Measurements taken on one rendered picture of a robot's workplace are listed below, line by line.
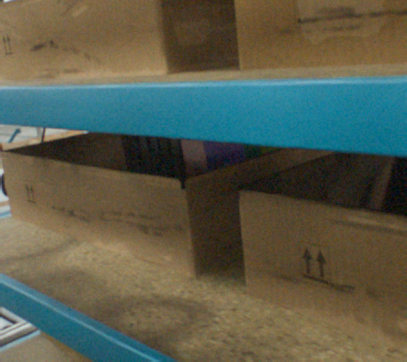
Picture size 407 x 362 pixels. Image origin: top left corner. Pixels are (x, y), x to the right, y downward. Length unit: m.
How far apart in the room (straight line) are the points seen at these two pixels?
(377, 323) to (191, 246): 0.20
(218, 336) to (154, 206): 0.17
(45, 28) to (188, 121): 0.40
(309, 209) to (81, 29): 0.33
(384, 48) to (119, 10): 0.28
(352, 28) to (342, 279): 0.19
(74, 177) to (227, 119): 0.42
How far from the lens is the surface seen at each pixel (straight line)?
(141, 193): 0.60
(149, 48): 0.55
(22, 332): 1.48
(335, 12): 0.43
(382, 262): 0.43
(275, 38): 0.46
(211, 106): 0.32
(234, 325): 0.48
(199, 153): 0.64
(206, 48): 0.57
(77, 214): 0.72
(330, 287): 0.47
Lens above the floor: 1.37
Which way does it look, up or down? 12 degrees down
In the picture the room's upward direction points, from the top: 6 degrees counter-clockwise
